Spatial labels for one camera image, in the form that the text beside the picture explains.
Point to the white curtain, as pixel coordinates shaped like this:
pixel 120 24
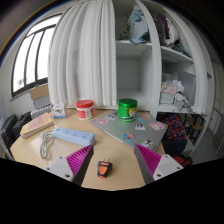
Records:
pixel 83 53

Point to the silver laptop with stickers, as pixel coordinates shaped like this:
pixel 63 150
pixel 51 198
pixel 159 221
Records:
pixel 126 128

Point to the black bag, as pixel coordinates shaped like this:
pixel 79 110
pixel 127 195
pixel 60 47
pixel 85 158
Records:
pixel 20 123

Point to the small white printed box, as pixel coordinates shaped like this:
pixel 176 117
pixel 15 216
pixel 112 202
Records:
pixel 59 110

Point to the white radiator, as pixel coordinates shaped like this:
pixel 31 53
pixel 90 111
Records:
pixel 41 111

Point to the black suitcase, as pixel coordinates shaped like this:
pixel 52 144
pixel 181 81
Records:
pixel 7 128

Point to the grey box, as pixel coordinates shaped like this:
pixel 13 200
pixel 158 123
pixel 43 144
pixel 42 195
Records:
pixel 41 101

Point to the thick yellow pink book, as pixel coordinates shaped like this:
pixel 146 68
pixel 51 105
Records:
pixel 36 125

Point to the colourful patterned bag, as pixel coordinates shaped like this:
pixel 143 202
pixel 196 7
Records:
pixel 175 128

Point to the brown cardboard box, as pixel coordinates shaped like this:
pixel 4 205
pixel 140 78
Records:
pixel 39 91

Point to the white jar with red lid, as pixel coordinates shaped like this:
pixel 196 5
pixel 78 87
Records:
pixel 85 110

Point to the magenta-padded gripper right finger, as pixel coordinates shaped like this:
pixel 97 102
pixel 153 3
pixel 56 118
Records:
pixel 149 160

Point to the green round tin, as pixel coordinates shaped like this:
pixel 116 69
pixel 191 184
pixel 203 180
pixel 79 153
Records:
pixel 127 110

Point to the white shelf unit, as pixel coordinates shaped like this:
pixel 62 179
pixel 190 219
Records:
pixel 143 76

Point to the black-framed window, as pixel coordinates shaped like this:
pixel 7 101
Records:
pixel 31 56

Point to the light blue power strip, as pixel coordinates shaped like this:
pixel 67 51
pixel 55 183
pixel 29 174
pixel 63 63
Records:
pixel 74 136

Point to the orange charger block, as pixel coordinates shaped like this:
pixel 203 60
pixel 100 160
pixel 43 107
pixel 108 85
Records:
pixel 104 169

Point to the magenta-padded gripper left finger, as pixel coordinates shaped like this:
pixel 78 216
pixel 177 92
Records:
pixel 80 160

